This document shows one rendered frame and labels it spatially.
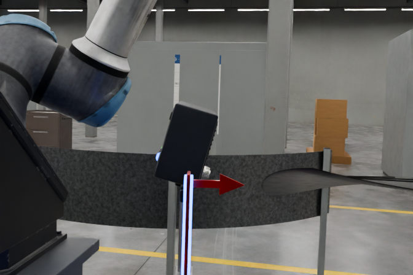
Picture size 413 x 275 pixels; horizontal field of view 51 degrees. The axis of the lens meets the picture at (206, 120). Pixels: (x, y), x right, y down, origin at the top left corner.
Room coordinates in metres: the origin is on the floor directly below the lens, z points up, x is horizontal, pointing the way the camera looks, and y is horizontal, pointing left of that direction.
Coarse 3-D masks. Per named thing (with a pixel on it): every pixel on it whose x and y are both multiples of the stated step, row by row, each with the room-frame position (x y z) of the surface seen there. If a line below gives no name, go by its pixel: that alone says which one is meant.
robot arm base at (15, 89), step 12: (0, 72) 0.69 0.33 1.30; (12, 72) 0.71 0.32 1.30; (0, 84) 0.68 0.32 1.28; (12, 84) 0.70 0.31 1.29; (24, 84) 0.72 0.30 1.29; (12, 96) 0.68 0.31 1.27; (24, 96) 0.72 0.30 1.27; (12, 108) 0.67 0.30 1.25; (24, 108) 0.71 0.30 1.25; (24, 120) 0.70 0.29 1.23
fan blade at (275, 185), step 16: (272, 176) 0.47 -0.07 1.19; (288, 176) 0.45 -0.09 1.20; (304, 176) 0.43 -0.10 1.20; (320, 176) 0.41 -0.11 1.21; (336, 176) 0.40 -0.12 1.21; (352, 176) 0.50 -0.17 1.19; (368, 176) 0.50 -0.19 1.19; (384, 176) 0.50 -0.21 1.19; (272, 192) 0.58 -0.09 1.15; (288, 192) 0.59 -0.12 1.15
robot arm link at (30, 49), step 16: (16, 16) 0.78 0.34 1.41; (0, 32) 0.74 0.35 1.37; (16, 32) 0.75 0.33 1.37; (32, 32) 0.77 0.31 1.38; (48, 32) 0.80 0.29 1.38; (0, 48) 0.72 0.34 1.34; (16, 48) 0.73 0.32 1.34; (32, 48) 0.75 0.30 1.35; (48, 48) 0.77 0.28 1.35; (64, 48) 0.80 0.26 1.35; (16, 64) 0.72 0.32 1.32; (32, 64) 0.75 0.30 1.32; (48, 64) 0.76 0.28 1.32; (32, 80) 0.75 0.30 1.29; (48, 80) 0.76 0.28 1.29; (32, 96) 0.77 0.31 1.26
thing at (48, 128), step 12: (36, 120) 6.81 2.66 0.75; (48, 120) 6.78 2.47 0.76; (60, 120) 6.79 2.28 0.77; (72, 120) 7.20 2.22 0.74; (36, 132) 6.79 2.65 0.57; (48, 132) 6.78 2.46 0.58; (60, 132) 6.79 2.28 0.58; (72, 132) 7.21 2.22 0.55; (36, 144) 6.81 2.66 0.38; (48, 144) 6.78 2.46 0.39; (60, 144) 6.80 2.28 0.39
